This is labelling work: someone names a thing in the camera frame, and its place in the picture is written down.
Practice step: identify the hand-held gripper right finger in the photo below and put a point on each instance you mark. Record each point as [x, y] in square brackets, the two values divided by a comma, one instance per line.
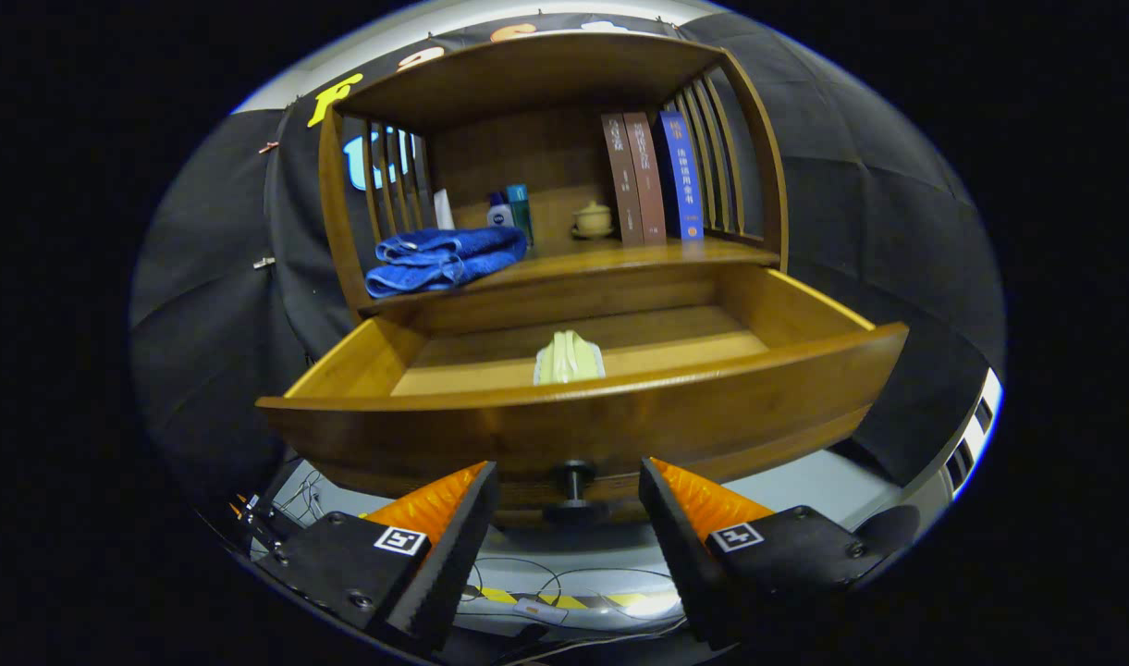
[684, 564]

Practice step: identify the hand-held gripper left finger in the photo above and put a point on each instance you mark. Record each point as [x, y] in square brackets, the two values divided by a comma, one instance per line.
[453, 564]

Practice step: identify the wooden drawer with black knob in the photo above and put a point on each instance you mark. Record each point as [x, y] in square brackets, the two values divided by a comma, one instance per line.
[619, 425]

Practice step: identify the pale green item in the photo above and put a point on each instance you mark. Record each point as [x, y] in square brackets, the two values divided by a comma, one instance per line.
[569, 361]

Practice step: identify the wooden countertop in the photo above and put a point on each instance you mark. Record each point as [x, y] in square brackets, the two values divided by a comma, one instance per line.
[619, 254]

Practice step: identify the wooden cabinet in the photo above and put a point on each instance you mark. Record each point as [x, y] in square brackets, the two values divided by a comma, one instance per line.
[546, 157]

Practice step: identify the yellow black floor tape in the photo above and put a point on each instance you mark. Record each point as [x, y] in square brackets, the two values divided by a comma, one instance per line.
[499, 595]

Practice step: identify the small white device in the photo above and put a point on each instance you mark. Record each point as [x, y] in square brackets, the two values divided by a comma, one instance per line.
[539, 610]

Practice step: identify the folded blue towel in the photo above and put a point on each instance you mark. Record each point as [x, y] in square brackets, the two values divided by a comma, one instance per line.
[435, 259]

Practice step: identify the white tube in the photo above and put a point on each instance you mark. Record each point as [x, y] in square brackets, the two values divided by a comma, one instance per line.
[443, 213]

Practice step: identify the white bottle with blue cap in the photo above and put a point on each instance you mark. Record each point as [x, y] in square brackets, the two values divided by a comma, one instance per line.
[500, 215]

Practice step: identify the beige lidded teacup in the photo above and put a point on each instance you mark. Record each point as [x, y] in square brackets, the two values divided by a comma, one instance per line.
[593, 220]

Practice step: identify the teal bottle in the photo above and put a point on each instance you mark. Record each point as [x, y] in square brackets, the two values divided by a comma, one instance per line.
[521, 208]

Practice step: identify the blue book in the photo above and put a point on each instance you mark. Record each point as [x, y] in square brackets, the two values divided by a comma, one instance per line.
[682, 176]

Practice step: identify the brown book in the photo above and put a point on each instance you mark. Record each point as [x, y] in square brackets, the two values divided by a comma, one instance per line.
[645, 176]
[622, 176]

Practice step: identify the black backdrop cloth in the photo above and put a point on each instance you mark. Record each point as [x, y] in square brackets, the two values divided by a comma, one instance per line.
[897, 231]

